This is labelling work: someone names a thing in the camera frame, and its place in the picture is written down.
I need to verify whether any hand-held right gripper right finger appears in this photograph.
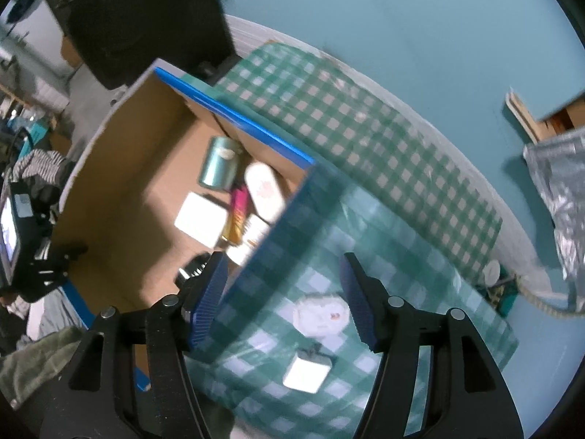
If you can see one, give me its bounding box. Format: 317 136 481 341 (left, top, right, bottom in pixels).
339 252 524 439

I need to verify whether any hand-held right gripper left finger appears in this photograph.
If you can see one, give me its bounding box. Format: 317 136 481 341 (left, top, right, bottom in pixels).
39 251 229 439

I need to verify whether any white square box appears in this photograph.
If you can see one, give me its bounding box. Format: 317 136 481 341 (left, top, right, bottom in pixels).
282 343 338 395
174 191 229 247

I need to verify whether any white oval power bank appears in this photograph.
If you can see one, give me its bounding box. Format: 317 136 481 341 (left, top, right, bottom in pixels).
244 162 286 225

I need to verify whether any blue cardboard box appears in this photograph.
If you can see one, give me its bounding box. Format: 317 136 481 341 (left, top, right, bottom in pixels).
51 59 349 391

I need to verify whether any white round packet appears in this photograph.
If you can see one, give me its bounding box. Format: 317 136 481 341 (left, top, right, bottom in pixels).
292 292 350 340

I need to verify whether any grey cloth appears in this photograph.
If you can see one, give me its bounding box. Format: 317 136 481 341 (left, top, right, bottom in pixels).
25 284 87 344

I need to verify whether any striped cloth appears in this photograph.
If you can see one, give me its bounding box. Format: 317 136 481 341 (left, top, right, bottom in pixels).
13 149 76 184

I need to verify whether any pink tube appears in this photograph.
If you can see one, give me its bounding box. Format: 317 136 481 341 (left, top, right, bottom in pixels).
222 185 251 245

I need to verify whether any olive green cloth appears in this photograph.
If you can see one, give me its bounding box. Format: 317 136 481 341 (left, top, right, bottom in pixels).
0 327 94 410

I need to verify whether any white round disc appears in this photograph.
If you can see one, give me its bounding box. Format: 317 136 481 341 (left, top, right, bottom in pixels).
483 260 503 286

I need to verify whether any teal metal can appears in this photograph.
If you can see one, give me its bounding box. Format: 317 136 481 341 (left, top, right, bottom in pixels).
197 136 243 191

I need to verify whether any small dark green box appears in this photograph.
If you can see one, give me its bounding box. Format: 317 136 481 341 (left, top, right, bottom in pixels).
484 279 519 318

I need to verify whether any green checkered tablecloth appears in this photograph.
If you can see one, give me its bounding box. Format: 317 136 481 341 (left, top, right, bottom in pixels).
185 41 519 439

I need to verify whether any silver foil sheet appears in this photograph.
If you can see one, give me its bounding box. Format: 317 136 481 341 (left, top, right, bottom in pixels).
523 127 585 316

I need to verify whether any black bulky object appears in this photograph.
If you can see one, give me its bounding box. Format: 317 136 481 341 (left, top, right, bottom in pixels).
46 0 238 91

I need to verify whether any beige rope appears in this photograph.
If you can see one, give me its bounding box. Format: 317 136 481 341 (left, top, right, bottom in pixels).
518 277 585 320

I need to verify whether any wooden frame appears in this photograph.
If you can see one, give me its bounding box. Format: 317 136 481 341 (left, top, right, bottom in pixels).
505 87 585 146

